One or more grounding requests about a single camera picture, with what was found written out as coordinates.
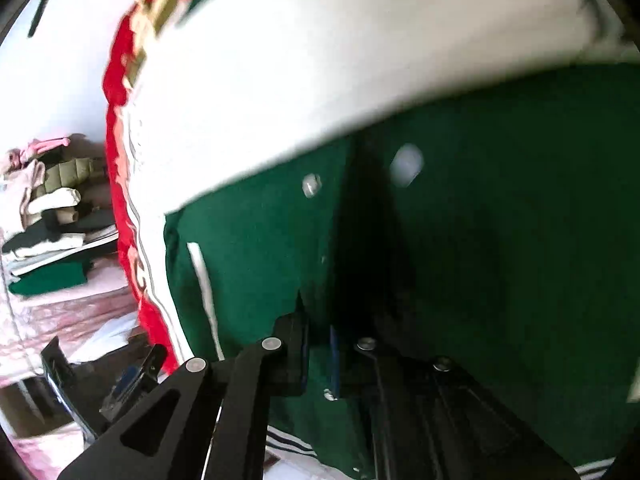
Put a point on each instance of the hanging black garment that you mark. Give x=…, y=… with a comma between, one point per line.
x=85, y=220

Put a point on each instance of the white hanging cloth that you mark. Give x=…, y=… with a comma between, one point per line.
x=107, y=337

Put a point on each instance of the olive puffer jacket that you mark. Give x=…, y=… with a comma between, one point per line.
x=67, y=175

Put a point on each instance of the pink hanging blanket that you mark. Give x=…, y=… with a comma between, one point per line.
x=55, y=310

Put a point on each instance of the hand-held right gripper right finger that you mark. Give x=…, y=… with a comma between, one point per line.
x=335, y=365

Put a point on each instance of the green jacket with white sleeves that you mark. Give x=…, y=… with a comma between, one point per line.
x=450, y=240

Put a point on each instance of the pink fleece jacket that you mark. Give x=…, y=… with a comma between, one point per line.
x=17, y=185

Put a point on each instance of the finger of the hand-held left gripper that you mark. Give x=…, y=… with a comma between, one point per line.
x=62, y=375
x=131, y=379

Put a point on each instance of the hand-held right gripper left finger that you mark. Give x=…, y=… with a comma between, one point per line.
x=295, y=355

